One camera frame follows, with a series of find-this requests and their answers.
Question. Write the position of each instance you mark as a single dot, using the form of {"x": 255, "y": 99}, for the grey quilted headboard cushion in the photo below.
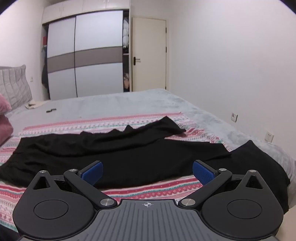
{"x": 13, "y": 85}

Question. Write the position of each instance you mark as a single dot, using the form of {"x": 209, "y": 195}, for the white wall socket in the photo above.
{"x": 269, "y": 136}
{"x": 234, "y": 117}

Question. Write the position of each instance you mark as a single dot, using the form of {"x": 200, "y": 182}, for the red folded item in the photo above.
{"x": 44, "y": 40}

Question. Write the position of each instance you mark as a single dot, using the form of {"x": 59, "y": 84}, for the large pink pillow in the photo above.
{"x": 4, "y": 129}

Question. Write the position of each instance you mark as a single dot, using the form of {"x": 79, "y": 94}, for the small pink pillow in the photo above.
{"x": 3, "y": 104}

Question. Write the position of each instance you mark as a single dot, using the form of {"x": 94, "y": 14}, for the white sliding door wardrobe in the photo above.
{"x": 92, "y": 58}

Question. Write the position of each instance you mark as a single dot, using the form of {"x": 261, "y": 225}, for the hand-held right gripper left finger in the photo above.
{"x": 93, "y": 173}

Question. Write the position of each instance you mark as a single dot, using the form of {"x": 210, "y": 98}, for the bed with grey bedspread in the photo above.
{"x": 138, "y": 102}

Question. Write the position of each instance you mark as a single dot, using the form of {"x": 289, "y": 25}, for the stack of white bedding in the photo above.
{"x": 125, "y": 32}

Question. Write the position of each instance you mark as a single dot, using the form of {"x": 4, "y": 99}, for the beige stuffed item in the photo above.
{"x": 126, "y": 81}

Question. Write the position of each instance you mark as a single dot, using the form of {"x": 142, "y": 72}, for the cream door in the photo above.
{"x": 150, "y": 51}

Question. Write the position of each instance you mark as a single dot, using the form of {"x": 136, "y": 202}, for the small black object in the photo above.
{"x": 50, "y": 110}

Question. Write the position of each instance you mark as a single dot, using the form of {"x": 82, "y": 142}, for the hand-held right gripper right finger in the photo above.
{"x": 203, "y": 174}

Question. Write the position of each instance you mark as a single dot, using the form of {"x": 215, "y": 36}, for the beige cloth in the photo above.
{"x": 33, "y": 104}

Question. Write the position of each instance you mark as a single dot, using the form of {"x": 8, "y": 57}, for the black pants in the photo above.
{"x": 115, "y": 162}

